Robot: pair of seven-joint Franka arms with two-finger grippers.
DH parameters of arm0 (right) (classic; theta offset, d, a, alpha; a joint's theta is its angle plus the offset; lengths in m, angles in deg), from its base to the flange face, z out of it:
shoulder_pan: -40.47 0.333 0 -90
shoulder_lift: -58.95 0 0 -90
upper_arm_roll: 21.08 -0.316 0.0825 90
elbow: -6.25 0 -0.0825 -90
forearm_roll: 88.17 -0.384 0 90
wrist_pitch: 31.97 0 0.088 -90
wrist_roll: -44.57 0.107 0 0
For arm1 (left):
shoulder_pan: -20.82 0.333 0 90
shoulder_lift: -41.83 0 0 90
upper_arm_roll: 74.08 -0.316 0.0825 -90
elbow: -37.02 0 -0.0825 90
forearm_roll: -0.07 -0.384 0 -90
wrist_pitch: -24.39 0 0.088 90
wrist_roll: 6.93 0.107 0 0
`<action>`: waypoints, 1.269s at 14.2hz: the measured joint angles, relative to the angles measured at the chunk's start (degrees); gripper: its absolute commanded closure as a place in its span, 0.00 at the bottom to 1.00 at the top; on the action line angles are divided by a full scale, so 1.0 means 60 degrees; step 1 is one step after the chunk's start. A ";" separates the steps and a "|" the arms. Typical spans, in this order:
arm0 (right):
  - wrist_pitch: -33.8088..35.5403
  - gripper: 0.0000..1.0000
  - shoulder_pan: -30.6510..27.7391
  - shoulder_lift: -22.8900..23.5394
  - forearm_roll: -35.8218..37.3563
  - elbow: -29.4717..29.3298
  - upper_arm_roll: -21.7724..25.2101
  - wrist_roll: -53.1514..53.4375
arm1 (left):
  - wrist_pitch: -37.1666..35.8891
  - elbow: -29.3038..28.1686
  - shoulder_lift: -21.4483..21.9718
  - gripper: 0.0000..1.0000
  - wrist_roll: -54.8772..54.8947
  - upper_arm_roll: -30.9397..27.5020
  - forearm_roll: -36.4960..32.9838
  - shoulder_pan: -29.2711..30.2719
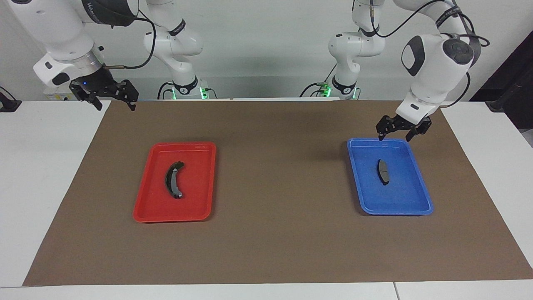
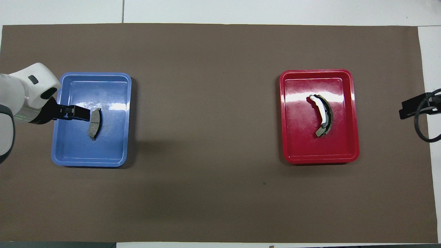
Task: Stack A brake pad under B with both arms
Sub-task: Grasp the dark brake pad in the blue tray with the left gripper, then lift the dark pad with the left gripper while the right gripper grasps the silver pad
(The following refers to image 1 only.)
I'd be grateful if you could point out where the black right base cable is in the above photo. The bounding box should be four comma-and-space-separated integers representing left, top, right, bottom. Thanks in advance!
157, 81, 175, 100

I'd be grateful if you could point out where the white wall socket box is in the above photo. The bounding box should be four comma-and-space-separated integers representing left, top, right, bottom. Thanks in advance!
43, 85, 77, 101

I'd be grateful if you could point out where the blue plastic tray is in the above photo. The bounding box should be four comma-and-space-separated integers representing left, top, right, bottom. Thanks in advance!
347, 138, 434, 216

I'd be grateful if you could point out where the dark furniture piece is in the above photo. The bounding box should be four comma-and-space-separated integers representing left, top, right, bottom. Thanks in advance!
470, 31, 533, 147

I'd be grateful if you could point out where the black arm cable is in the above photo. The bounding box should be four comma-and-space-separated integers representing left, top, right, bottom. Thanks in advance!
102, 8, 157, 70
352, 0, 491, 108

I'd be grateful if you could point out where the black table clamp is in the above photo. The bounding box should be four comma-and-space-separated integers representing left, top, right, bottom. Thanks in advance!
0, 86, 22, 113

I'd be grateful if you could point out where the black left base cable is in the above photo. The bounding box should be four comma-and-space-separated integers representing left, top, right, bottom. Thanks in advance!
300, 62, 339, 98

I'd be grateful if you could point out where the red plastic tray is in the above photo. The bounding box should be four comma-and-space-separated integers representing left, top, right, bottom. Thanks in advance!
133, 142, 217, 223

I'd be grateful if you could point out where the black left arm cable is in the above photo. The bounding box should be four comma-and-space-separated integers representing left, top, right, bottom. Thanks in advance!
352, 0, 491, 108

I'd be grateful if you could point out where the black base cable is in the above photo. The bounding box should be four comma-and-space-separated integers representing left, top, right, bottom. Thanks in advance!
300, 62, 339, 98
157, 81, 175, 100

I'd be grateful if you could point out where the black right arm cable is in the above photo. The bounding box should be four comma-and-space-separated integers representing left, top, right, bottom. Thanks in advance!
102, 8, 157, 70

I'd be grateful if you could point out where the brown table mat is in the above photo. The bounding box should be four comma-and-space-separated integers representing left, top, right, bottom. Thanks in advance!
23, 99, 533, 287

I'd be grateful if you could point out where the long curved brake pad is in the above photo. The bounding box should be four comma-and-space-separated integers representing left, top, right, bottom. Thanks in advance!
164, 161, 185, 199

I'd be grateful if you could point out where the short dark brake pad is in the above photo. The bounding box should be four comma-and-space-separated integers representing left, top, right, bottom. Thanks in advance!
377, 159, 390, 185

